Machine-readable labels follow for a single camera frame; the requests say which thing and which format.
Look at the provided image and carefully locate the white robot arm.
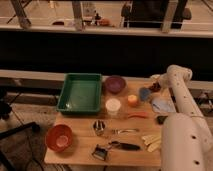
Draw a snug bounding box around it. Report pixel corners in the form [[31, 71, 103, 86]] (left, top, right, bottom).
[[157, 65, 213, 171]]

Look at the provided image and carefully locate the purple bowl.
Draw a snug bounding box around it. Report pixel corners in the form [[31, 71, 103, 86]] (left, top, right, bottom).
[[104, 75, 126, 94]]

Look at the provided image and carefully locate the red bowl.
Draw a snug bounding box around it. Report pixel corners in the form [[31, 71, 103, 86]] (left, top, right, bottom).
[[45, 124, 72, 152]]

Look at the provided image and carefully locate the light blue cloth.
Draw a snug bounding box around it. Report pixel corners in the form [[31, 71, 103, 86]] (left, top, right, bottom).
[[151, 97, 176, 113]]

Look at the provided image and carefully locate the small orange cup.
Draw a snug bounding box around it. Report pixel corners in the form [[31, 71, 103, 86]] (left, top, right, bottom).
[[127, 95, 138, 107]]

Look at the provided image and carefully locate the black rectangular block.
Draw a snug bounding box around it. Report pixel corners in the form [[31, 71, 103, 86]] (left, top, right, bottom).
[[156, 116, 166, 125]]

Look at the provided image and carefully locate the orange carrot toy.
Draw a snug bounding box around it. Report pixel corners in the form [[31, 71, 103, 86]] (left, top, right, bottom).
[[126, 112, 148, 119]]

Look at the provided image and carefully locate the white lidded plastic cup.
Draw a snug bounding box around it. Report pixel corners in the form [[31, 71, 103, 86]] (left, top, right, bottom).
[[105, 98, 121, 117]]

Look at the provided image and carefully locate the yellow banana bunch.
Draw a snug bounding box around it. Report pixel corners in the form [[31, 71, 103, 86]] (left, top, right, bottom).
[[141, 134, 161, 152]]

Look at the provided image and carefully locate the metal measuring cup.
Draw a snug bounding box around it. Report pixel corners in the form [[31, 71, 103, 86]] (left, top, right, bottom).
[[93, 120, 105, 136]]

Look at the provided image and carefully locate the green plastic tray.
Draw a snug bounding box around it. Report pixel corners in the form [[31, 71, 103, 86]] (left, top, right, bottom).
[[57, 73, 102, 115]]

